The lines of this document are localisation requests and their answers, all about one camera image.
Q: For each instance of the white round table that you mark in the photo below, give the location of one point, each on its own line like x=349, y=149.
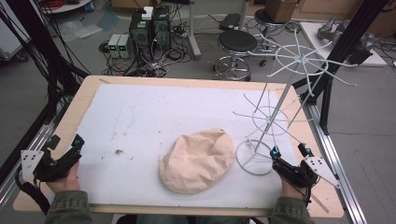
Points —
x=65, y=6

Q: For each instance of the white box device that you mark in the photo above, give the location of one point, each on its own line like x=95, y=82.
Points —
x=147, y=13

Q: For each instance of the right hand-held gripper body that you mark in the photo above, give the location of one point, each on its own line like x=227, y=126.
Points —
x=300, y=174

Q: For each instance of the grey power supply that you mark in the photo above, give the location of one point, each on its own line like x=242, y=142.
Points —
x=125, y=46
x=113, y=45

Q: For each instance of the person's left hand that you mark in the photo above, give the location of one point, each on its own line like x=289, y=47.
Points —
x=66, y=182

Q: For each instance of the black computer tower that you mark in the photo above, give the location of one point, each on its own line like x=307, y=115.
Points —
x=140, y=34
x=162, y=26

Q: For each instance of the black flat device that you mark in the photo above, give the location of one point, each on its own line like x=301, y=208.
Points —
x=230, y=21

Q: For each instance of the grey table leg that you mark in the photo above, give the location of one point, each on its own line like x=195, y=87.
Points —
x=193, y=31

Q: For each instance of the beige fabric hat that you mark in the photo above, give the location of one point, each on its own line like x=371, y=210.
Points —
x=197, y=161

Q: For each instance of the white board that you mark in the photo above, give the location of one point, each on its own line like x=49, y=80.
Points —
x=314, y=37

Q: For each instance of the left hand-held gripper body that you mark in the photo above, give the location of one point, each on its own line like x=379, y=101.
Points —
x=46, y=168

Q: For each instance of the person's right hand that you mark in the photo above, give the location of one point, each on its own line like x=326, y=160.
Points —
x=291, y=190

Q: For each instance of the black round stool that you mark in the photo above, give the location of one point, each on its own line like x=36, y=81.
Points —
x=264, y=18
x=237, y=42

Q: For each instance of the aluminium rail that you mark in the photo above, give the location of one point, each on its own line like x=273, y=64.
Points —
x=28, y=149
x=336, y=161

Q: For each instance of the brown cardboard box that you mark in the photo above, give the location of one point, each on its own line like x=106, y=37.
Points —
x=280, y=10

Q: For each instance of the white table mat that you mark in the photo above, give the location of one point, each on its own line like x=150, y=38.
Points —
x=140, y=124

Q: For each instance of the black metal frame post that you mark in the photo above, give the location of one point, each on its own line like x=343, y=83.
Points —
x=339, y=49

